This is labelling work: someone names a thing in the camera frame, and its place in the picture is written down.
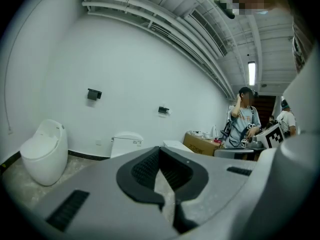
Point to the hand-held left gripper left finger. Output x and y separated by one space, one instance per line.
135 184

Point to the white kettle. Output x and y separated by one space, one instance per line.
215 132

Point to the white ceiling air vent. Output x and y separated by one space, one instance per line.
207 29

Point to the brown wooden door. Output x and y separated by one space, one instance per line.
265 106

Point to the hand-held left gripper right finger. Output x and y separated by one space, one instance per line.
195 181

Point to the small white toilet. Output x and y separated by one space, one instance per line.
175 144

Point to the brown cardboard box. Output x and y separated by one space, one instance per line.
200 145

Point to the white toilet with tank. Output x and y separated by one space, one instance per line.
125 145

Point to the white egg-shaped toilet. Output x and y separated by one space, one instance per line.
45 156

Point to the long ceiling light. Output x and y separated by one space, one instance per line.
251 72

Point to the small black tissue holder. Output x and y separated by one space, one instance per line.
163 110

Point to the white wall outlet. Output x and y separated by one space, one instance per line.
98 142

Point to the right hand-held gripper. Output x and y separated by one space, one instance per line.
273 137

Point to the large black tissue holder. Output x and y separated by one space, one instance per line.
93 94

